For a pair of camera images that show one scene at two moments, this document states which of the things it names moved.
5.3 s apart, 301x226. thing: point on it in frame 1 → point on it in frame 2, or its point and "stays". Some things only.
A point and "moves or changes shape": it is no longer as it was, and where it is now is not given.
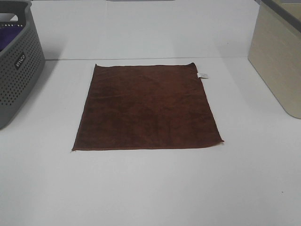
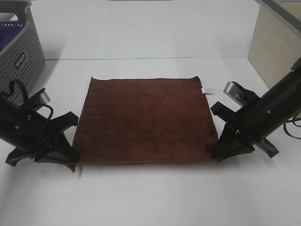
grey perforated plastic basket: (21, 57) stays
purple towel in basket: (7, 34) stays
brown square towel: (145, 106) moves or changes shape
